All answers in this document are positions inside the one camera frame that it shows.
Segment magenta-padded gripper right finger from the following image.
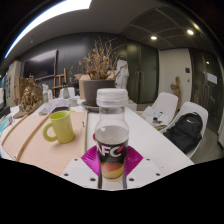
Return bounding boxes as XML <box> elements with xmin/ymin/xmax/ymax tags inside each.
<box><xmin>122</xmin><ymin>145</ymin><xmax>163</xmax><ymax>190</ymax></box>

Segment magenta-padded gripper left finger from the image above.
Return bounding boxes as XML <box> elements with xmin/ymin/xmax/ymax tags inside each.
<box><xmin>61</xmin><ymin>145</ymin><xmax>103</xmax><ymax>190</ymax></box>

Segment clear plastic drink bottle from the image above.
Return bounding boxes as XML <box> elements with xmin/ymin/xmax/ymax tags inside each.
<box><xmin>93</xmin><ymin>87</ymin><xmax>130</xmax><ymax>183</ymax></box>

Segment yellow-green ceramic mug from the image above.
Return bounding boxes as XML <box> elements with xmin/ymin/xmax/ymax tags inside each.
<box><xmin>42</xmin><ymin>110</ymin><xmax>76</xmax><ymax>145</ymax></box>

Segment light wooden board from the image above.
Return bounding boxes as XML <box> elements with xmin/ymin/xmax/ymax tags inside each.
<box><xmin>1</xmin><ymin>111</ymin><xmax>89</xmax><ymax>176</ymax></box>

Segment black backpack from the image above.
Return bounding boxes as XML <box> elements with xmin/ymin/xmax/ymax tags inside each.
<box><xmin>163</xmin><ymin>112</ymin><xmax>204</xmax><ymax>154</ymax></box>

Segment stack of papers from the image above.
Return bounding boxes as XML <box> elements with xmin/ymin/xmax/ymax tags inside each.
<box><xmin>143</xmin><ymin>106</ymin><xmax>168</xmax><ymax>128</ymax></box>

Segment grey round plant saucer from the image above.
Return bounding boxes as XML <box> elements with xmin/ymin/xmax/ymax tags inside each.
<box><xmin>80</xmin><ymin>99</ymin><xmax>101</xmax><ymax>113</ymax></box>

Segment white tape roll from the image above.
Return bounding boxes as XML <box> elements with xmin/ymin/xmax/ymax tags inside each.
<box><xmin>68</xmin><ymin>97</ymin><xmax>79</xmax><ymax>108</ymax></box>

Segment grey printed paper sheets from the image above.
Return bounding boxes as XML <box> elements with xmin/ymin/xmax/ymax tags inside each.
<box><xmin>38</xmin><ymin>98</ymin><xmax>71</xmax><ymax>116</ymax></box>

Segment white plastic chair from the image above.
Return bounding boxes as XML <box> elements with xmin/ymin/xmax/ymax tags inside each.
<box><xmin>162</xmin><ymin>101</ymin><xmax>210</xmax><ymax>160</ymax></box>
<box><xmin>143</xmin><ymin>92</ymin><xmax>179</xmax><ymax>127</ymax></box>

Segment dried plant in dark pot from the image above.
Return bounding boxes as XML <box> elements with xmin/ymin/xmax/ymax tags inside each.
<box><xmin>70</xmin><ymin>37</ymin><xmax>122</xmax><ymax>108</ymax></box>

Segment brown cardboard box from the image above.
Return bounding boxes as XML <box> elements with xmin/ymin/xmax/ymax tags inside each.
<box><xmin>73</xmin><ymin>73</ymin><xmax>91</xmax><ymax>100</ymax></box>

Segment small wooden figure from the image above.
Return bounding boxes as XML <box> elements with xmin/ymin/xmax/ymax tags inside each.
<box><xmin>170</xmin><ymin>76</ymin><xmax>183</xmax><ymax>112</ymax></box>

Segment wooden easel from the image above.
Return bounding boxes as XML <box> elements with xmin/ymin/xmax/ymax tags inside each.
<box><xmin>52</xmin><ymin>68</ymin><xmax>68</xmax><ymax>98</ymax></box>

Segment white headless torso statue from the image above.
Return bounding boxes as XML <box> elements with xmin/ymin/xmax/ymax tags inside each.
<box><xmin>114</xmin><ymin>58</ymin><xmax>130</xmax><ymax>90</ymax></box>

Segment white cabinet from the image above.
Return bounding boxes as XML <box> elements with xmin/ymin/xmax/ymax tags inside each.
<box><xmin>4</xmin><ymin>59</ymin><xmax>23</xmax><ymax>108</ymax></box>

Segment long ceiling light strip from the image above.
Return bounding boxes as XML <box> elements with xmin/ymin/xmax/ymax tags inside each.
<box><xmin>3</xmin><ymin>0</ymin><xmax>93</xmax><ymax>59</ymax></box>

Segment white statue pedestal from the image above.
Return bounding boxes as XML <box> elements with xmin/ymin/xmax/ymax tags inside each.
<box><xmin>126</xmin><ymin>99</ymin><xmax>138</xmax><ymax>113</ymax></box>

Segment black wall screen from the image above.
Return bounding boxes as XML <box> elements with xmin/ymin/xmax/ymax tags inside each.
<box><xmin>22</xmin><ymin>49</ymin><xmax>58</xmax><ymax>81</ymax></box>

